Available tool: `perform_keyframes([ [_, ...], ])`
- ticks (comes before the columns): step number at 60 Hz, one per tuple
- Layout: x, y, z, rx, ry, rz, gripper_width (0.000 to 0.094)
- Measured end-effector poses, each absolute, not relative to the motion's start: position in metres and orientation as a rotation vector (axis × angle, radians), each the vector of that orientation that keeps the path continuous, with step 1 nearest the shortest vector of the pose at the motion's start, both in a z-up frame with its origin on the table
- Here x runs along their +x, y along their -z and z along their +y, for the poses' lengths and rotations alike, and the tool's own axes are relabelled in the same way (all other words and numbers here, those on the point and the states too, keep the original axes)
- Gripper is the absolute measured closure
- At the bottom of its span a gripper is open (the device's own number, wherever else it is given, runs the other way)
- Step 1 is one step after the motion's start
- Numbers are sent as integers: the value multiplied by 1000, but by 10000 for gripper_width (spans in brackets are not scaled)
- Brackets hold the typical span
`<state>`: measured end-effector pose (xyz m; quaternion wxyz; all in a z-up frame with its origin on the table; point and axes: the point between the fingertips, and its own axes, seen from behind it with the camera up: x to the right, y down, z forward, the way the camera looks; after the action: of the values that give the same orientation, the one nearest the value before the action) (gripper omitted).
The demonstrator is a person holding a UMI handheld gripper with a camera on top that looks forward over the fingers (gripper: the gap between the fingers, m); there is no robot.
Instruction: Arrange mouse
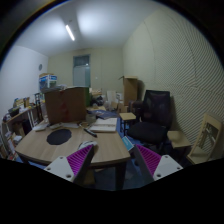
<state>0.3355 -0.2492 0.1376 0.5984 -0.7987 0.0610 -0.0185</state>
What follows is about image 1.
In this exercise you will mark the light wooden chair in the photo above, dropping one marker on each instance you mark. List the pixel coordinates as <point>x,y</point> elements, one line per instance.
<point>206,141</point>

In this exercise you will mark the large brown cardboard box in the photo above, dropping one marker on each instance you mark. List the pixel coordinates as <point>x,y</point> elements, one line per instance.
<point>66,105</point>

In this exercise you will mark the tall cardboard box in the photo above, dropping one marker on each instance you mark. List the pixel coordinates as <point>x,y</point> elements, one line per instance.
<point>130,87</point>

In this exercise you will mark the wooden shelf unit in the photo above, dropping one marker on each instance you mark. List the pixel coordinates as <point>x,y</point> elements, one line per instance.
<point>20,120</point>

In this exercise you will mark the black office chair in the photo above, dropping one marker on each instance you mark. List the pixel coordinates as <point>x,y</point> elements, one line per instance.
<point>154,119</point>

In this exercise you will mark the black round mouse pad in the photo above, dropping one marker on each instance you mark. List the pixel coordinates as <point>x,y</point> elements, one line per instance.
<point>59,137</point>

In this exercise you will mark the wooden desk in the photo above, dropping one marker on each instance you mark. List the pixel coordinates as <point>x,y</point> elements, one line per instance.
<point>109,152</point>

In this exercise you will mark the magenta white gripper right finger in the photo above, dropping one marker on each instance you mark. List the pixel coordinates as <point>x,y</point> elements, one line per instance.
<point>153,166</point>

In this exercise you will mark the small wooden side table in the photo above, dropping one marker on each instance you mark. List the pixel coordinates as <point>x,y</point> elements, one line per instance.
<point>179,141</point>

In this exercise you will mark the grey door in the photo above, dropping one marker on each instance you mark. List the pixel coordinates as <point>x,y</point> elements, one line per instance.
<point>81,71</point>

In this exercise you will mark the ceiling tube light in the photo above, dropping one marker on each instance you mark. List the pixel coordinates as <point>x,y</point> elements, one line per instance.
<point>70,32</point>

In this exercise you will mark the blue white box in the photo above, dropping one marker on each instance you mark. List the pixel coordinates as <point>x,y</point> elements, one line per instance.
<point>47,80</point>

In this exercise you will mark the black marker pen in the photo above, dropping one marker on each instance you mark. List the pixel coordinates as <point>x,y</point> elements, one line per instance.
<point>90,132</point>

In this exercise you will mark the white paper stack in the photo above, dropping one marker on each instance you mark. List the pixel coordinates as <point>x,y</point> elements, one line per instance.
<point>104,125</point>

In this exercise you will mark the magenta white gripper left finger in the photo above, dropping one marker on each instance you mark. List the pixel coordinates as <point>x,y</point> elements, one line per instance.
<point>73,168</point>

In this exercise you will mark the small wooden stool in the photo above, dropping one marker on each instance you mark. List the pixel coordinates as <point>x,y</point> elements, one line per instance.
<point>125,118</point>

